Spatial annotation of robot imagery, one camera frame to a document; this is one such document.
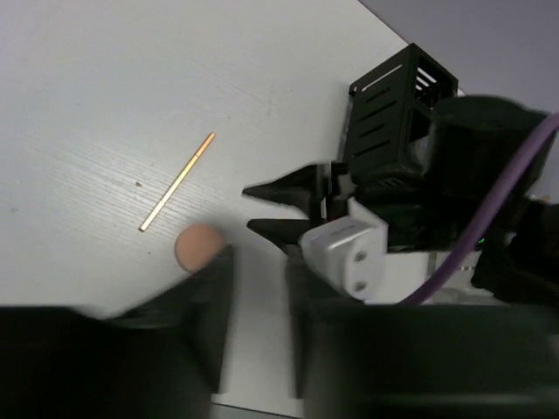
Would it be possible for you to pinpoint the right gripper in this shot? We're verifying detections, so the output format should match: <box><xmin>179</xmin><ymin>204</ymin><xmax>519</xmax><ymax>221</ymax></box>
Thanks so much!
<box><xmin>242</xmin><ymin>161</ymin><xmax>431</xmax><ymax>253</ymax></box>

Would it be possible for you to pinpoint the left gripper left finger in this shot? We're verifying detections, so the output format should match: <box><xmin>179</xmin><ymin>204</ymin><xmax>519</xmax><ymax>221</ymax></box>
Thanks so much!
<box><xmin>1</xmin><ymin>247</ymin><xmax>234</xmax><ymax>418</ymax></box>

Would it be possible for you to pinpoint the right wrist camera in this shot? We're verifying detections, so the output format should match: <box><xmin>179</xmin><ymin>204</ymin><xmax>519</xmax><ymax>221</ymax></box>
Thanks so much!
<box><xmin>300</xmin><ymin>216</ymin><xmax>388</xmax><ymax>301</ymax></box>

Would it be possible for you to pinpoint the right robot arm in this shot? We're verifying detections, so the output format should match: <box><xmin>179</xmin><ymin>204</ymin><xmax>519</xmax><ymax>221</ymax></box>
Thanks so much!
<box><xmin>243</xmin><ymin>87</ymin><xmax>558</xmax><ymax>307</ymax></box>

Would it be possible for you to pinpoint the wooden stick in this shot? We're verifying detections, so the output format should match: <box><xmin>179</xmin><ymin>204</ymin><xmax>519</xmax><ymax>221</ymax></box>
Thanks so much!
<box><xmin>138</xmin><ymin>133</ymin><xmax>216</xmax><ymax>232</ymax></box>

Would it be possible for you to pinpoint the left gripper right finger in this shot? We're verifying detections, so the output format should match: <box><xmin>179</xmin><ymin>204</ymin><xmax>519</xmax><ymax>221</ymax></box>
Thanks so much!
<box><xmin>285</xmin><ymin>251</ymin><xmax>558</xmax><ymax>418</ymax></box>

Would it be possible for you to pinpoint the black slotted organizer box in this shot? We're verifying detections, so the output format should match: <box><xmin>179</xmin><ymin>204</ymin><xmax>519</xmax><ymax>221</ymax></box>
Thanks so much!
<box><xmin>342</xmin><ymin>44</ymin><xmax>459</xmax><ymax>181</ymax></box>

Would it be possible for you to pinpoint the left peach makeup sponge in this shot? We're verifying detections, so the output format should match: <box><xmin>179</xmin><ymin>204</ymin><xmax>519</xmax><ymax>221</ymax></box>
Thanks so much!
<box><xmin>174</xmin><ymin>223</ymin><xmax>224</xmax><ymax>272</ymax></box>

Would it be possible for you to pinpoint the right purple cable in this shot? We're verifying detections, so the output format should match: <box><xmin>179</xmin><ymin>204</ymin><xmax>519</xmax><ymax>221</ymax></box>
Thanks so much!
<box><xmin>399</xmin><ymin>113</ymin><xmax>559</xmax><ymax>306</ymax></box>

